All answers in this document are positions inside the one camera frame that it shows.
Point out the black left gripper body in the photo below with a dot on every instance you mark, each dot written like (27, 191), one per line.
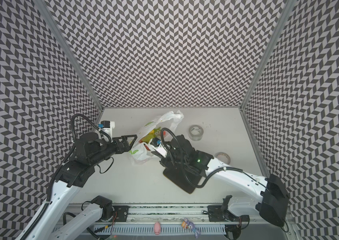
(115, 147)

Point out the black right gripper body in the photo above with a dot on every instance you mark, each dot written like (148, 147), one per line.
(163, 153)

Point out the white lemon-print plastic bag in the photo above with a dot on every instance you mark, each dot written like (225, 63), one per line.
(141, 152)

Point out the green fake fruit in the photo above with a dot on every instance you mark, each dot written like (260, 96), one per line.
(152, 134)

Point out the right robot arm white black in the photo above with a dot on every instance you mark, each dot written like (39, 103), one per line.
(191, 169)

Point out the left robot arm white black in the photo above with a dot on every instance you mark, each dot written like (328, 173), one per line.
(88, 151)

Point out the black cutting board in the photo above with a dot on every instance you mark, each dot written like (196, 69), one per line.
(176, 176)

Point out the clear packing tape roll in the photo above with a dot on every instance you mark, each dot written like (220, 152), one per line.
(195, 132)

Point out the beige masking tape roll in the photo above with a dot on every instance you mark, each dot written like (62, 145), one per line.
(223, 157)

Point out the purple toy figure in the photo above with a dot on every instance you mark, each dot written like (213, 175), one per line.
(189, 225)

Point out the pink toy figure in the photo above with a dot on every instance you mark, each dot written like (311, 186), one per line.
(157, 228)

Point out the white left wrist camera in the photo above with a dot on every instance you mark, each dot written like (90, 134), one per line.
(106, 127)

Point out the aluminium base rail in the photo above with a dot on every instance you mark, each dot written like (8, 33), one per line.
(148, 214)

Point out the aluminium corner post left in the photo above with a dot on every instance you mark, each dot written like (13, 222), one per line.
(50, 21)

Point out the aluminium corner post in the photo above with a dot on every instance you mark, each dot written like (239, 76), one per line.
(287, 10)
(50, 21)

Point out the aluminium corner post right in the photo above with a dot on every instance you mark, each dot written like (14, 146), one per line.
(287, 10)

